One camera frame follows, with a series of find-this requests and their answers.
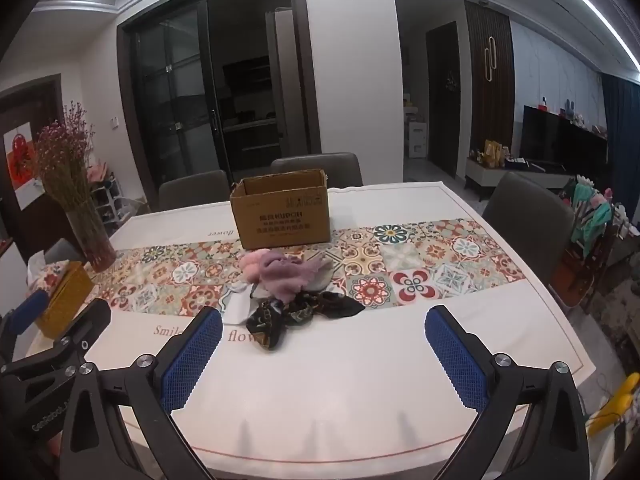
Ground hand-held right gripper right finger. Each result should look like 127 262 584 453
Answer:
425 305 593 480

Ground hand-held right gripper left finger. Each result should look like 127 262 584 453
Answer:
62 306 223 480

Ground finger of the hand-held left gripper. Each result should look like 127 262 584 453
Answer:
30 298 112 376
0 290 51 356

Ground black patterned cloth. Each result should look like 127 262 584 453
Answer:
246 292 366 352

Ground purple fluffy cloth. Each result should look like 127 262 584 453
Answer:
257 251 326 303

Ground brown cardboard box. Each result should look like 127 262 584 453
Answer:
230 169 332 250

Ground yellow tissue box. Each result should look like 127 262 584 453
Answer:
27 252 96 339

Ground white cloth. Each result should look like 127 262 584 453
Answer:
218 282 262 326

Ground glass vase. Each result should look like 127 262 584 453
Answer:
65 205 118 272

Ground white tablecloth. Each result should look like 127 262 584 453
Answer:
25 182 598 480

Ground colourful tile-pattern table runner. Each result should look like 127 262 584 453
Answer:
87 217 526 318

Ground pink fluffy cloth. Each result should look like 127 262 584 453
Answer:
239 251 271 283

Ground white shoe rack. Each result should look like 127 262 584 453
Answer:
90 160 127 233

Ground wooden high chair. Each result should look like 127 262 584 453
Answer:
555 220 621 311

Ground grey dining chair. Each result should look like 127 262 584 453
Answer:
157 170 231 213
270 152 363 188
482 171 576 291

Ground dried pink flower bunch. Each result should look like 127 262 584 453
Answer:
32 102 98 221

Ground yellow toy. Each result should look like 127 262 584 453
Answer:
585 372 640 436

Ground white television cabinet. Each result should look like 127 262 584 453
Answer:
465 156 576 201

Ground dark wooden door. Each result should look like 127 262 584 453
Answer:
0 74 66 261

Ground green patterned clothes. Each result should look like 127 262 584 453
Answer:
565 180 615 246

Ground yellow boxes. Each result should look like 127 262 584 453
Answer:
482 140 507 168

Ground white storage unit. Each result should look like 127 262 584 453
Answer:
407 120 428 158

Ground dark sliding glass door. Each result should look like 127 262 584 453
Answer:
117 0 321 201

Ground black television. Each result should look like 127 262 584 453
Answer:
520 104 608 171

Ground dark hallway door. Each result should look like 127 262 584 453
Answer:
426 21 461 178

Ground blue curtain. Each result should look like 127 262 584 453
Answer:
600 72 640 151

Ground ceiling light strip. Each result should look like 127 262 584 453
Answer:
532 0 640 68

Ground red wall poster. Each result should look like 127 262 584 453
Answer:
4 127 46 210

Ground dark slatted wall panel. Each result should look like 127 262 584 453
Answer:
465 0 513 161

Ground looped wall lamp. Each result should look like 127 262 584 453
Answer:
482 36 497 82

